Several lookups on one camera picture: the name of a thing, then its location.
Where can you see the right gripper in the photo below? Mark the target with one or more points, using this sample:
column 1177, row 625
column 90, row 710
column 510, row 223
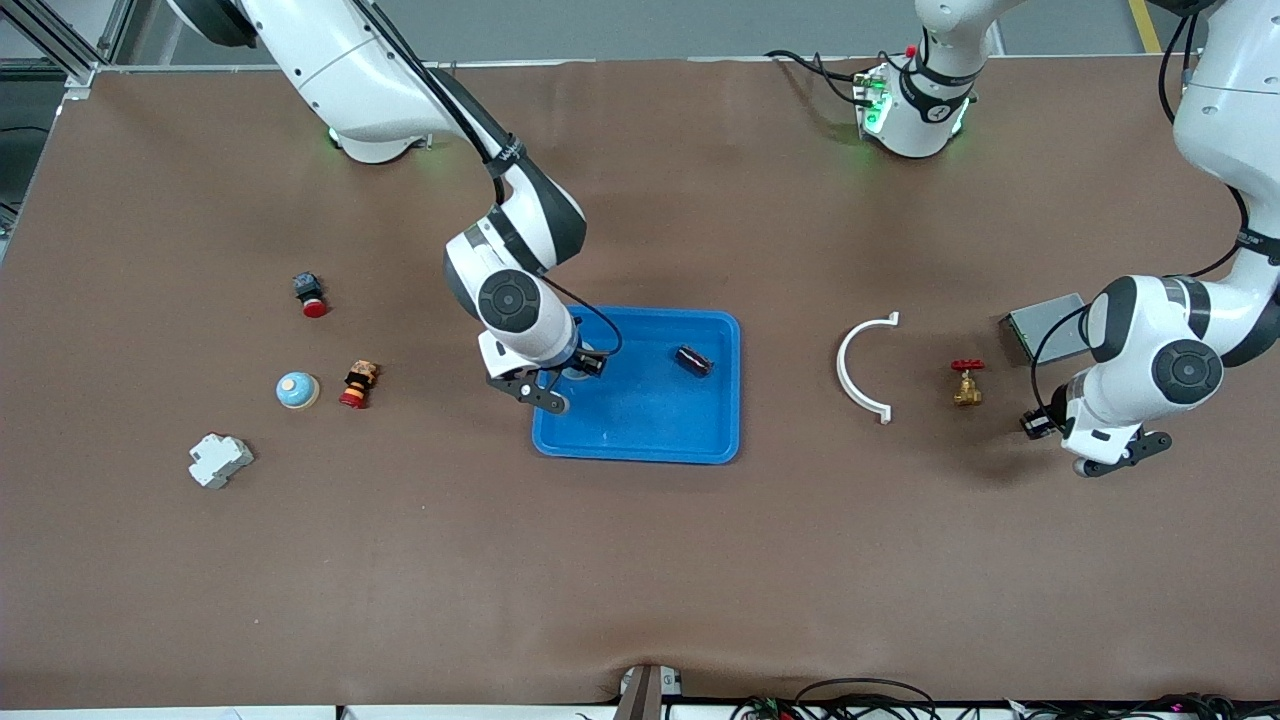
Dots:
column 587, row 364

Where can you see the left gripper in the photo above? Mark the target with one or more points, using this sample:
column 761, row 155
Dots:
column 1043, row 417

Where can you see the short black electrolytic capacitor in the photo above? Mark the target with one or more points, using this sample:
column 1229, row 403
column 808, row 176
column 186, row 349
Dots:
column 1040, row 424

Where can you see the blue bell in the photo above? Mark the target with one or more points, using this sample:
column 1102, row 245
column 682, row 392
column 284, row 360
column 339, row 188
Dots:
column 297, row 390
column 572, row 376

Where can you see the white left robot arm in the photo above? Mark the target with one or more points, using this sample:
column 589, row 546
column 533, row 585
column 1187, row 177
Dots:
column 1230, row 120

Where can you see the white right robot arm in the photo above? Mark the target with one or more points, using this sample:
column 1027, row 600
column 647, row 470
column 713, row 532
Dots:
column 330, row 60

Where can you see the blue plastic tray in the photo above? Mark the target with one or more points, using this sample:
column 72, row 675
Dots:
column 650, row 420

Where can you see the brass valve red handwheel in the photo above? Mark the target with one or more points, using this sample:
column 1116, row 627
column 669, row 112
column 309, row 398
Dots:
column 966, row 392

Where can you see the grey metal box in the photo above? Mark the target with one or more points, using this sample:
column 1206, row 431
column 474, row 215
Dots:
column 1040, row 335

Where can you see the white curved pipe clamp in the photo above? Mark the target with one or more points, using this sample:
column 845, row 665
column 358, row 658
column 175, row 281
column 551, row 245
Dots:
column 841, row 368

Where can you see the brown table mat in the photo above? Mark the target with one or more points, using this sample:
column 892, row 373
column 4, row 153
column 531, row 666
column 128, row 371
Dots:
column 640, row 560

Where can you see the red yellow emergency button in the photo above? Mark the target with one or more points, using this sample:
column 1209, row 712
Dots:
column 355, row 395

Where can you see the black red push button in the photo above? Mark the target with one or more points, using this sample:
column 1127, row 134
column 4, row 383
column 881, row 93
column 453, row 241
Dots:
column 314, row 306

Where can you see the white circuit breaker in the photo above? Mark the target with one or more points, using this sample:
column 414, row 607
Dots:
column 220, row 462

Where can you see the grey camera bracket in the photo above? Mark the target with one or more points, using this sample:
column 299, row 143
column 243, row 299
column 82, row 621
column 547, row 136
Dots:
column 645, row 695

